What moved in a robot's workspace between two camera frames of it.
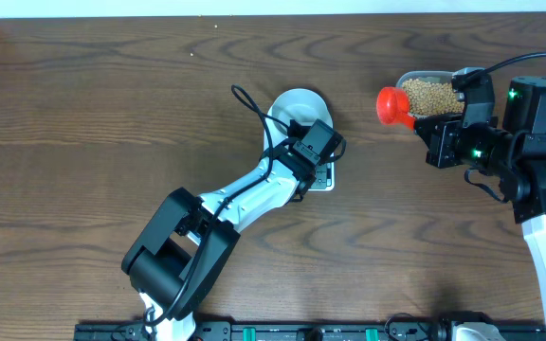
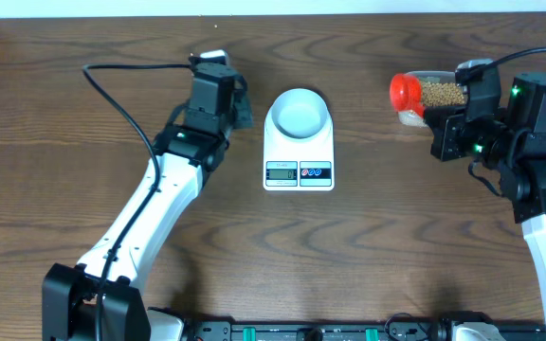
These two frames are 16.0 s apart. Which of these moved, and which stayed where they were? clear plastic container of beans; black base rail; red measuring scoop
Moved: red measuring scoop
Stayed: black base rail; clear plastic container of beans
